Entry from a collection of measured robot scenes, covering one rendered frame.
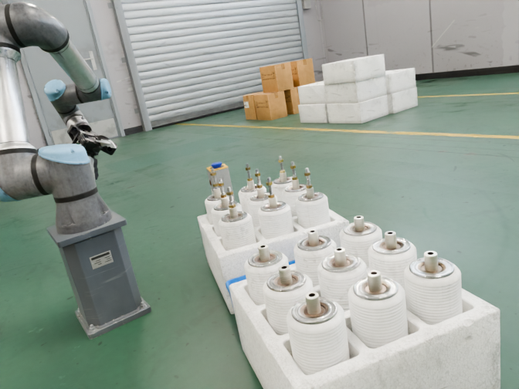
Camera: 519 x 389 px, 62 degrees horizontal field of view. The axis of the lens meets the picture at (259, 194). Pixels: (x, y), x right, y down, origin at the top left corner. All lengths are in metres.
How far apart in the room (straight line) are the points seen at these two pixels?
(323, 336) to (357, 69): 3.32
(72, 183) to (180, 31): 5.62
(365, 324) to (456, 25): 6.16
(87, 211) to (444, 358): 0.93
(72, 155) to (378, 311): 0.87
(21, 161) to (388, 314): 0.99
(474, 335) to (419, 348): 0.11
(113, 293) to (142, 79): 5.30
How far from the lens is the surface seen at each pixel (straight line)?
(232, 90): 7.07
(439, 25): 6.88
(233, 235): 1.19
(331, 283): 0.85
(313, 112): 4.31
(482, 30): 6.57
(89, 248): 1.27
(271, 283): 0.83
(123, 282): 1.32
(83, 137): 1.67
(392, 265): 0.89
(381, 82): 4.12
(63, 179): 1.25
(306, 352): 0.73
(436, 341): 0.80
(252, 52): 7.31
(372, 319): 0.76
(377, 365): 0.75
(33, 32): 1.40
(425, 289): 0.81
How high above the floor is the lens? 0.65
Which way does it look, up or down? 17 degrees down
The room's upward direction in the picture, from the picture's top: 10 degrees counter-clockwise
